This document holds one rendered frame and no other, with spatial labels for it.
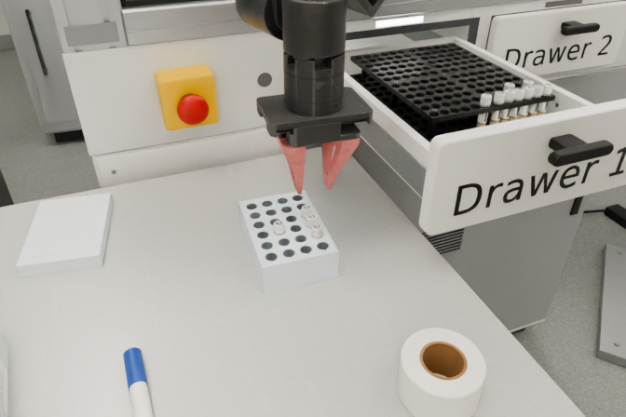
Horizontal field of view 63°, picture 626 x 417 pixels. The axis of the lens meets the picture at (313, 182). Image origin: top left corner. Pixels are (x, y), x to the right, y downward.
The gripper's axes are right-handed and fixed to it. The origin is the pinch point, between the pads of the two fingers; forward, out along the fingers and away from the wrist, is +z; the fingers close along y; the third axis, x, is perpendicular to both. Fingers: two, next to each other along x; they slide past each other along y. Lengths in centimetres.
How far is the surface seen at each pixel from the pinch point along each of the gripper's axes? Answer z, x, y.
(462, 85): -4.6, -9.6, -23.2
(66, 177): 86, -160, 57
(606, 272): 82, -43, -112
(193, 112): -2.0, -17.1, 10.5
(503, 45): -3.0, -25.9, -41.0
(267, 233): 5.9, -0.2, 5.2
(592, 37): -2, -27, -61
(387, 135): -1.8, -4.6, -10.6
